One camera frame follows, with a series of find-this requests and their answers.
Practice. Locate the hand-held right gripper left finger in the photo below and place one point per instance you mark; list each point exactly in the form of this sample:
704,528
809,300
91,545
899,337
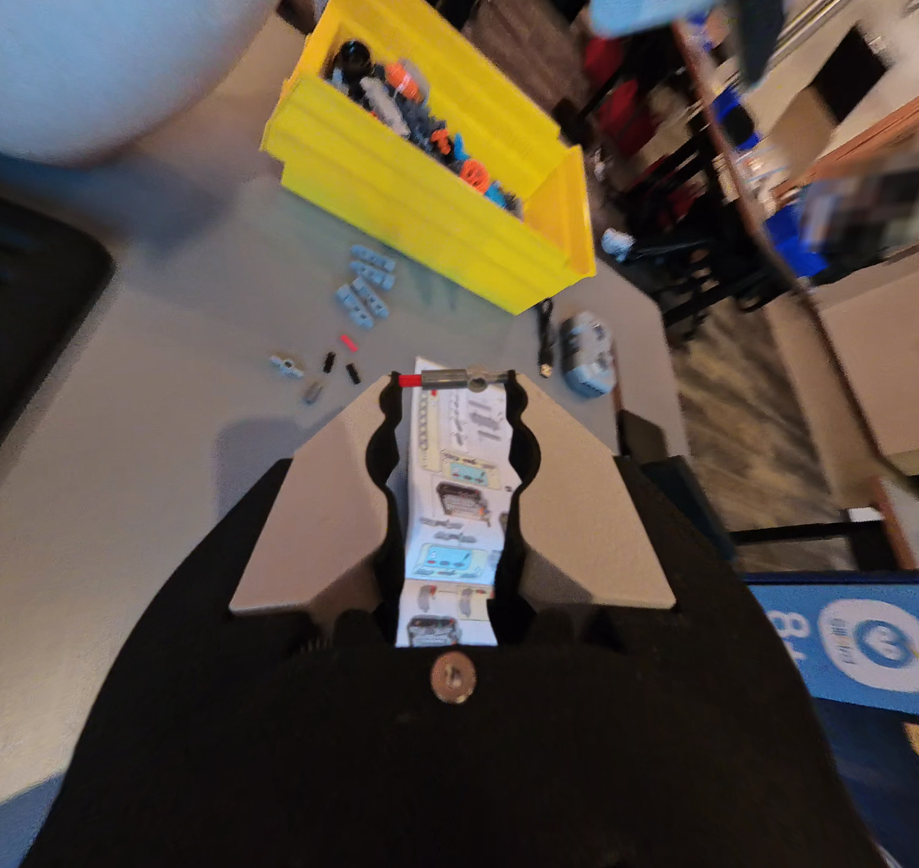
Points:
316,523

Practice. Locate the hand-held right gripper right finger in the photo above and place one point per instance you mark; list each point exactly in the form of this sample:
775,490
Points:
589,523

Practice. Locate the grey and red brick assembly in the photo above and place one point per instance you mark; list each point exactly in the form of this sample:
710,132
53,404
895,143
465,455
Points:
445,379

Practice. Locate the grey desk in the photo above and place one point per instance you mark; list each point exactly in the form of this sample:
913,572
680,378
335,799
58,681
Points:
179,379

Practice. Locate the blue storage bin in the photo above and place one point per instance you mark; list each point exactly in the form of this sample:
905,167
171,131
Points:
793,243
736,117

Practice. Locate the dark grey sleeve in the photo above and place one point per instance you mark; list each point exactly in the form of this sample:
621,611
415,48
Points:
312,392

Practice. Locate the building instruction booklet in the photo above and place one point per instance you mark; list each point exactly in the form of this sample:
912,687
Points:
452,494

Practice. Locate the red container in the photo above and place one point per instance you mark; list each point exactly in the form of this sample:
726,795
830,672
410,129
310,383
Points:
603,56
621,117

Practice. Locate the light grey cross connector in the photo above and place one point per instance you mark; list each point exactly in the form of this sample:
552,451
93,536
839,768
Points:
286,365

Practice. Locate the grey motor block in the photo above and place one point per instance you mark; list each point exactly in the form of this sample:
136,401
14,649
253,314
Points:
587,354

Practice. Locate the grey building beam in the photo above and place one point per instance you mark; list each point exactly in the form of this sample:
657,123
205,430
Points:
373,257
370,299
372,278
353,306

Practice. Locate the blue printed box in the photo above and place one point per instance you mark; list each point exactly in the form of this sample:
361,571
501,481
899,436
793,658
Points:
790,638

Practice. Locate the beige cabinet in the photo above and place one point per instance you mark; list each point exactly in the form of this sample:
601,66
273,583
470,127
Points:
876,351

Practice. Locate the yellow plastic bin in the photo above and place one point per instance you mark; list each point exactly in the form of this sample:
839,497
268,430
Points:
402,193

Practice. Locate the pile of assorted building parts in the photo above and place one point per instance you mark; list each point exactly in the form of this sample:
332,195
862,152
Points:
402,92

